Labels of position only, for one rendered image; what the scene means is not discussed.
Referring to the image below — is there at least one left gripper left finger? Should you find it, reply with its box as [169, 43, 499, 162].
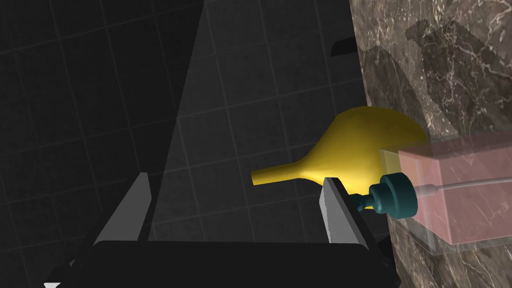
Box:
[92, 171, 153, 247]

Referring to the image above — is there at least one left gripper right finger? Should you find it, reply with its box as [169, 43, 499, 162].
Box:
[318, 176, 377, 250]

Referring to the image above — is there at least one yellow vase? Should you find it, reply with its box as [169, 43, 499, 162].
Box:
[250, 106, 430, 194]

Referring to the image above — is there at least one pink soap dispenser bottle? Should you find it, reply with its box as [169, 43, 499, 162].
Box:
[350, 132, 512, 257]

